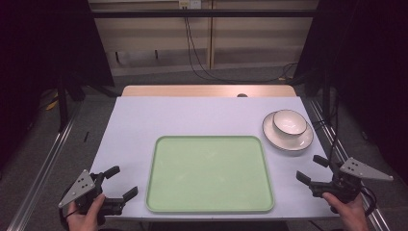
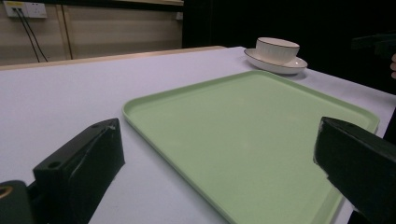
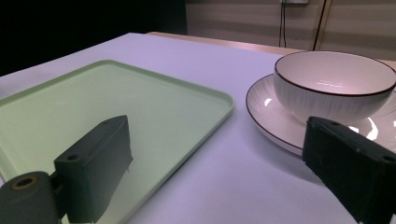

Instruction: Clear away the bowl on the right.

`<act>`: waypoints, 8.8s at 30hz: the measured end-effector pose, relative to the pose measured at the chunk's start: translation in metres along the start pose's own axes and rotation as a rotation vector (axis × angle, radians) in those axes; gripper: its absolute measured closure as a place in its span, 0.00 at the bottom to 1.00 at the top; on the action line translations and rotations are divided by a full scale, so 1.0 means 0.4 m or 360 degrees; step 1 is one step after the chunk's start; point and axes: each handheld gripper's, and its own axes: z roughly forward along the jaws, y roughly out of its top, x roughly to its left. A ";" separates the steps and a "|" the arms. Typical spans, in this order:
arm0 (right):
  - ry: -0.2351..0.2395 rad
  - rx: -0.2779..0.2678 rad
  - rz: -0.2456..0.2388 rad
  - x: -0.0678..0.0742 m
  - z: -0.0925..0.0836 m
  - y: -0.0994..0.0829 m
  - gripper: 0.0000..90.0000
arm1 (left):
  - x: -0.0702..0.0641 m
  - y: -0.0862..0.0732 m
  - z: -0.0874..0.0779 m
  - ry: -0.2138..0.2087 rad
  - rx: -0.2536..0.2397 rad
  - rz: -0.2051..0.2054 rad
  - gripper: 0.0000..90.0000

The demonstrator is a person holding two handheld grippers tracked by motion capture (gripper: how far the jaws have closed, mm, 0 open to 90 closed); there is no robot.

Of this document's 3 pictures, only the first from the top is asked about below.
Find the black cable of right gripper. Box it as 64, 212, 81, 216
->
311, 92, 378, 218

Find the white bowl with dark rim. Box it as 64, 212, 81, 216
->
272, 109, 308, 140

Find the white plate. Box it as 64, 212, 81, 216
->
262, 111, 315, 152

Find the person's right hand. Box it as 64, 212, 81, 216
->
321, 192, 370, 231

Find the white table mat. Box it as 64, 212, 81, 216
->
89, 95, 341, 222

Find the light green tray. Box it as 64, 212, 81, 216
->
144, 135, 276, 215

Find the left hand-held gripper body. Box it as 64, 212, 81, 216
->
58, 168, 125, 226

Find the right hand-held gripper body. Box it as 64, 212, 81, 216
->
309, 156, 395, 205

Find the aluminium floor rail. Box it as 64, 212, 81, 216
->
6, 100, 85, 231
307, 97, 393, 231

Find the black metal stand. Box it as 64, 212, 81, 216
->
56, 64, 72, 133

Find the white wall socket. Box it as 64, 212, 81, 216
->
178, 0, 203, 10

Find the black cable on wall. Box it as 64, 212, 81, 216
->
183, 7, 298, 84

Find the person's left hand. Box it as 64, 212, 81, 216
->
65, 192, 107, 231

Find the black horizontal bar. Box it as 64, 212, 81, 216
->
89, 9, 319, 19

